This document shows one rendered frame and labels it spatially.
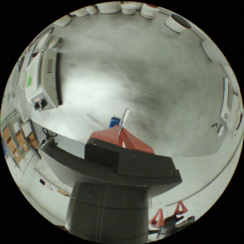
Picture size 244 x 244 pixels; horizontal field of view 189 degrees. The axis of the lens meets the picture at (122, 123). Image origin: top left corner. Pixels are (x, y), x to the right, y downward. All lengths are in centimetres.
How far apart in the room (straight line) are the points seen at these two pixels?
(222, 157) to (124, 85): 116
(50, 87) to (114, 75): 18
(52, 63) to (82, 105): 18
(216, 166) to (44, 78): 139
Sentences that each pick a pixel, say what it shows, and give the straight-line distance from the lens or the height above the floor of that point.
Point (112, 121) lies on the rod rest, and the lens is 22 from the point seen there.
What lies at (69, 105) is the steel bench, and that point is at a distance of 27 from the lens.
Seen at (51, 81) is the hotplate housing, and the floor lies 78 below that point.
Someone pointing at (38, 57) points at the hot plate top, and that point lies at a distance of 27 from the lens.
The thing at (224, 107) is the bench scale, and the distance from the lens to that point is 56.
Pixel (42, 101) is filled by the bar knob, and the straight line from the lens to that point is 27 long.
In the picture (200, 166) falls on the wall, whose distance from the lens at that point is 128.
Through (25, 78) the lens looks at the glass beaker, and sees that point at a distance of 27.
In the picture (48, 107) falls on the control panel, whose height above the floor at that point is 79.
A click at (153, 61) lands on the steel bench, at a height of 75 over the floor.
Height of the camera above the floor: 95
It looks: 62 degrees down
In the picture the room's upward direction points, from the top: 175 degrees counter-clockwise
